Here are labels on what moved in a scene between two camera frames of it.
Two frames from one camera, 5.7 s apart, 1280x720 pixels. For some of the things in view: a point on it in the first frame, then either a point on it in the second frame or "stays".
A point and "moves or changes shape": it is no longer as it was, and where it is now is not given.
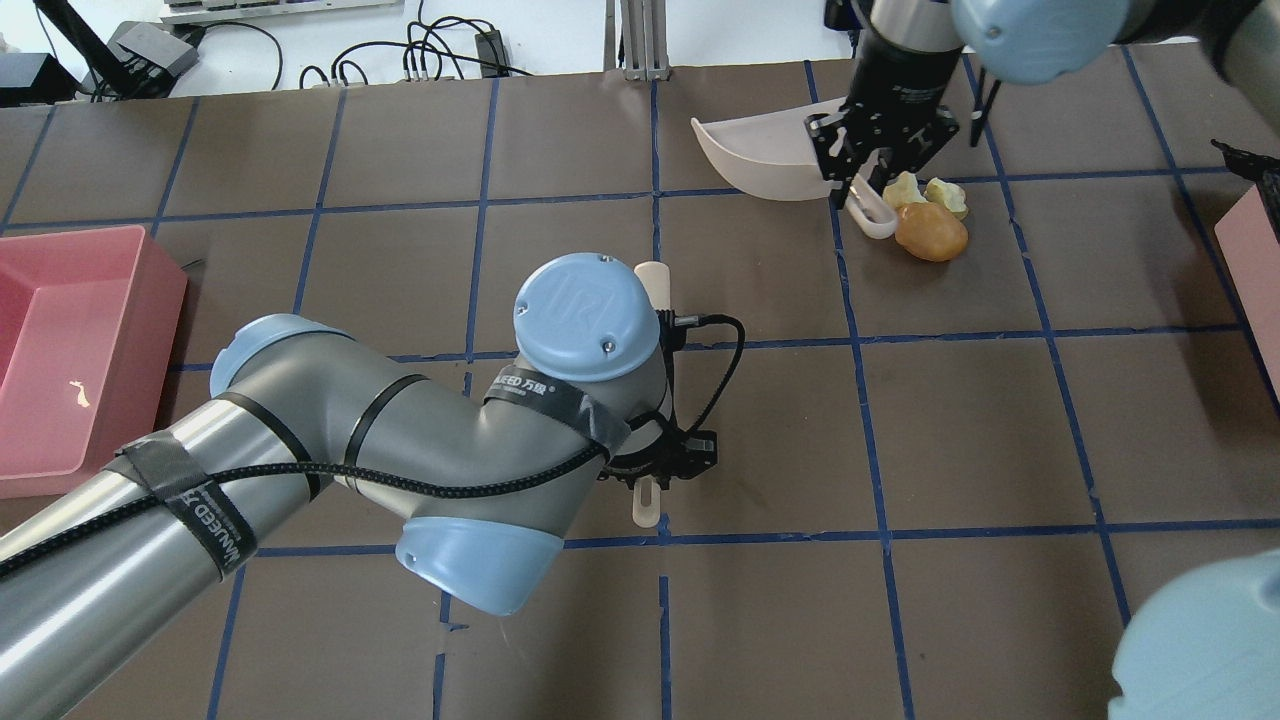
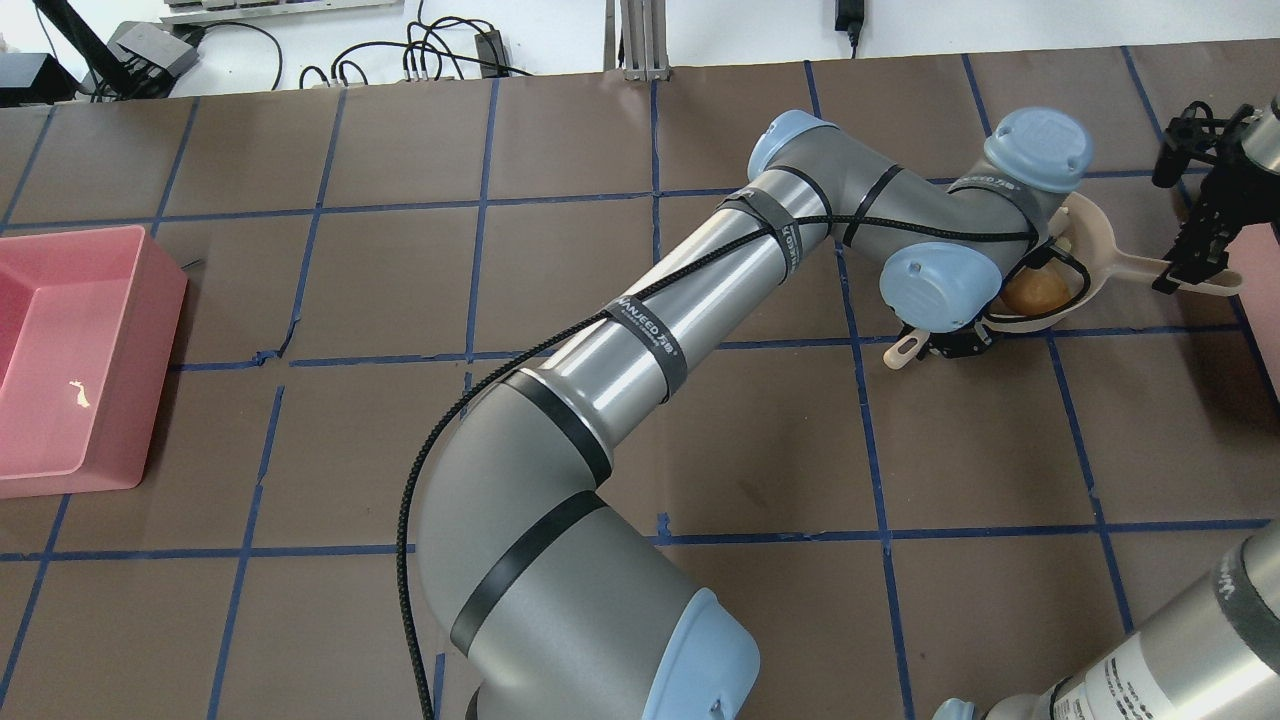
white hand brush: x=646 y=494 to x=898 y=354
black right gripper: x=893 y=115 to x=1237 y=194
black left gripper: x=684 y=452 to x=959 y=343
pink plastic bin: x=89 y=322 stays
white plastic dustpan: x=767 y=154 moves or changes shape
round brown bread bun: x=930 y=232 moves or changes shape
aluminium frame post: x=644 y=39 stays
